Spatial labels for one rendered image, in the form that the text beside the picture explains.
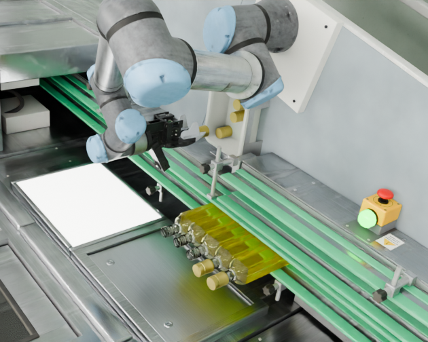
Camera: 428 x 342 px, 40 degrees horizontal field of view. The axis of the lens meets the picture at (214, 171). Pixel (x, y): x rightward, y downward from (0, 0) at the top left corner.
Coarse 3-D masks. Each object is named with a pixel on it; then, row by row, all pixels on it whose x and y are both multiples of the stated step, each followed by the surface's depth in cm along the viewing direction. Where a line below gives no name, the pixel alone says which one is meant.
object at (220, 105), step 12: (216, 96) 178; (228, 96) 181; (216, 108) 180; (228, 108) 183; (216, 120) 183; (228, 120) 184; (240, 132) 181; (216, 144) 180; (228, 144) 181; (240, 144) 171
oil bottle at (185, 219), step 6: (210, 204) 168; (192, 210) 164; (198, 210) 165; (204, 210) 165; (210, 210) 165; (216, 210) 166; (180, 216) 161; (186, 216) 161; (192, 216) 162; (198, 216) 162; (204, 216) 162; (180, 222) 160; (186, 222) 159; (192, 222) 160; (186, 228) 159; (180, 234) 161
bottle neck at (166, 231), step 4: (176, 224) 160; (164, 228) 157; (168, 228) 158; (172, 228) 158; (176, 228) 159; (180, 228) 160; (164, 232) 159; (168, 232) 157; (172, 232) 158; (176, 232) 159; (164, 236) 158; (168, 236) 158
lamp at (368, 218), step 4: (368, 208) 142; (360, 212) 141; (364, 212) 140; (368, 212) 140; (372, 212) 140; (360, 216) 141; (364, 216) 140; (368, 216) 139; (372, 216) 139; (376, 216) 140; (360, 220) 141; (364, 220) 140; (368, 220) 139; (372, 220) 139; (376, 220) 140; (360, 224) 142; (364, 224) 140; (368, 224) 140; (372, 224) 140
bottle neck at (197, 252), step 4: (192, 248) 151; (196, 248) 151; (200, 248) 151; (204, 248) 152; (188, 252) 151; (192, 252) 150; (196, 252) 150; (200, 252) 151; (204, 252) 152; (188, 256) 151; (192, 256) 149; (196, 256) 150
